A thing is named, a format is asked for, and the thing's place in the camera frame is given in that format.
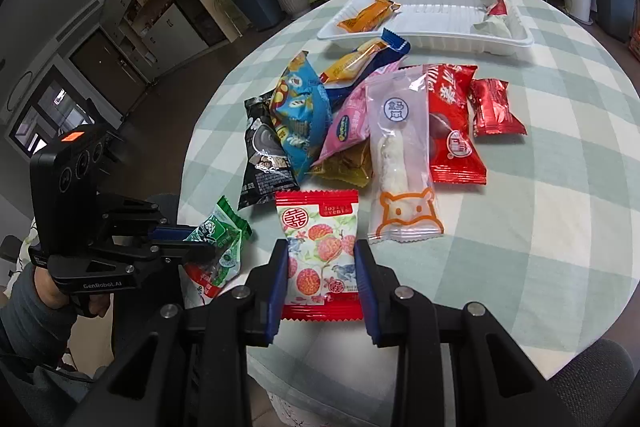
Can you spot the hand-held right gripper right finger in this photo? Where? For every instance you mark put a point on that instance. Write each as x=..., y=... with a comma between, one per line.
x=369, y=294

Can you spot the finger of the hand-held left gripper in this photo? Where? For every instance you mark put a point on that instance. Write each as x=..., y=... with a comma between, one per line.
x=192, y=252
x=172, y=234

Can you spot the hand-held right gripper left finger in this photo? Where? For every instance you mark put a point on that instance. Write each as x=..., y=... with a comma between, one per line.
x=278, y=292

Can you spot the green and white snack packet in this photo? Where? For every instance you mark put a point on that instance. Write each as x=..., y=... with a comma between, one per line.
x=222, y=237

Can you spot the red flower-print snack packet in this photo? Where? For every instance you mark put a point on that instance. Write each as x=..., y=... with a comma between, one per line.
x=320, y=247

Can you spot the black cookie packet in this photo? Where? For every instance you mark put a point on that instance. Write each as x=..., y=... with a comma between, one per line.
x=262, y=157

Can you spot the yellow translucent snack packet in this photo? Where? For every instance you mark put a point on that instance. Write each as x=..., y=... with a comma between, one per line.
x=345, y=167

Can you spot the clear packet with orange print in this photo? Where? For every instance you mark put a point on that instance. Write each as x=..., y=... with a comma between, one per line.
x=400, y=147

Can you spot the blue panda-print snack bag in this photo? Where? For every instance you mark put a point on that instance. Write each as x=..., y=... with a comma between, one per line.
x=297, y=117

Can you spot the pink snack packet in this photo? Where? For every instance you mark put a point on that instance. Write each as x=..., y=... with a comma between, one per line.
x=350, y=122

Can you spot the red chocolate ball bag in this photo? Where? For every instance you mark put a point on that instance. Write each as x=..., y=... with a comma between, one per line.
x=452, y=122

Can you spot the small red snack packet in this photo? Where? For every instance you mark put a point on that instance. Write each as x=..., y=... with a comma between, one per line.
x=492, y=107

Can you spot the yellow and blue snack packet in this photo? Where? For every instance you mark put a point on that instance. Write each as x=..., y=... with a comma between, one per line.
x=350, y=64

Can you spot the orange snack packet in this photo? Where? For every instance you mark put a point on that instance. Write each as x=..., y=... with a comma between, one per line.
x=367, y=14

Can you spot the white plastic tray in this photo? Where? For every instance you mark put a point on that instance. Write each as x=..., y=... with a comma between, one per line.
x=440, y=22

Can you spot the white and red snack packet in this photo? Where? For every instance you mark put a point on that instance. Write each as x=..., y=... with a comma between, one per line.
x=495, y=24

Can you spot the person's left hand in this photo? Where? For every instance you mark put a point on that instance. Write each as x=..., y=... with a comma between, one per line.
x=50, y=287

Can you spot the floral cushion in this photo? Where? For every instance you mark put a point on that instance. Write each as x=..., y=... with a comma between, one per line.
x=25, y=252

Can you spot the dark brown door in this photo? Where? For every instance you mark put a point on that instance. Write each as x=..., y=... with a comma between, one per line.
x=107, y=67

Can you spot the grey chair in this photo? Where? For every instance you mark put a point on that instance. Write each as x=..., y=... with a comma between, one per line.
x=595, y=382

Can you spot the wooden wall cabinet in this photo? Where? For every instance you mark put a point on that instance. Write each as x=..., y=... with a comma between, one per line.
x=170, y=2

